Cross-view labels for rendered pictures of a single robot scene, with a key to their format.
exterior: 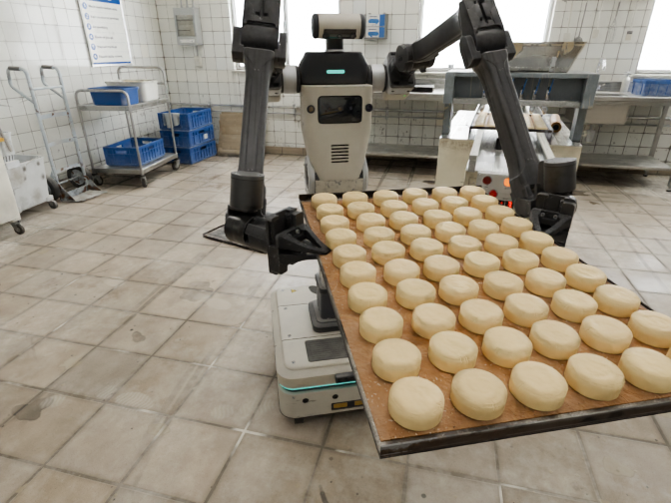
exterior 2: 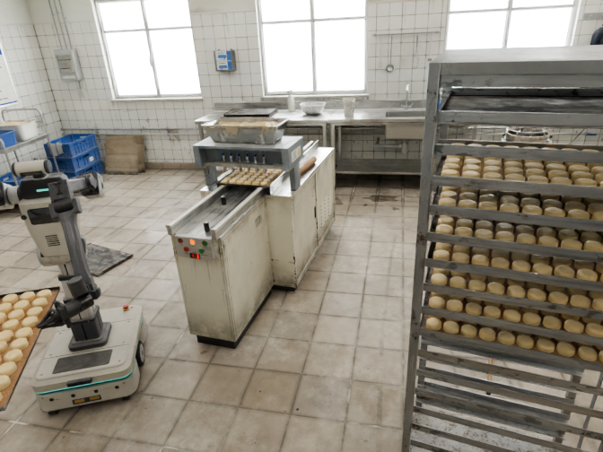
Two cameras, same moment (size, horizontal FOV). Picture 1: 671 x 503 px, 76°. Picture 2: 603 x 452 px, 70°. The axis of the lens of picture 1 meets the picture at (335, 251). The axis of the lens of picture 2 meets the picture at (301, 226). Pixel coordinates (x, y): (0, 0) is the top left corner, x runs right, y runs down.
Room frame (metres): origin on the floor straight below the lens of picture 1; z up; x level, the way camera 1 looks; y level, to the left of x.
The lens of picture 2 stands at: (-0.59, -1.29, 1.92)
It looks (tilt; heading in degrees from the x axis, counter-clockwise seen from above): 25 degrees down; 359
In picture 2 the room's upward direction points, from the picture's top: 3 degrees counter-clockwise
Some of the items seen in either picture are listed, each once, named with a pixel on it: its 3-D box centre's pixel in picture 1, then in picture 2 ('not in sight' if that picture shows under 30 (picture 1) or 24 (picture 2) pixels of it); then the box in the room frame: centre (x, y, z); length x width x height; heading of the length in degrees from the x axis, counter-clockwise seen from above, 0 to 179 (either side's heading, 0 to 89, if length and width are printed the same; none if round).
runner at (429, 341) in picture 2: not in sight; (497, 354); (0.82, -2.11, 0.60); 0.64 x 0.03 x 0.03; 66
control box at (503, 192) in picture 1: (506, 191); (195, 247); (1.67, -0.68, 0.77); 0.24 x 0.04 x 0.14; 71
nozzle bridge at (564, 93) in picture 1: (512, 105); (250, 163); (2.49, -0.97, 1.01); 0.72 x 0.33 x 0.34; 71
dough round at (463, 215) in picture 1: (467, 216); (16, 315); (0.74, -0.24, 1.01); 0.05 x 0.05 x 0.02
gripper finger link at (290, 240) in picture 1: (305, 252); not in sight; (0.64, 0.05, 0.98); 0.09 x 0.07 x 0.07; 56
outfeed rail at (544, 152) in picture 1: (535, 128); (275, 177); (2.55, -1.15, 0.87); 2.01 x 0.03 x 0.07; 161
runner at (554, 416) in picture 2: not in sight; (489, 400); (0.82, -2.11, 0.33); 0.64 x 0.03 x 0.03; 66
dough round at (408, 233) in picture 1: (415, 235); not in sight; (0.66, -0.13, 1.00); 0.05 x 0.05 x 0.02
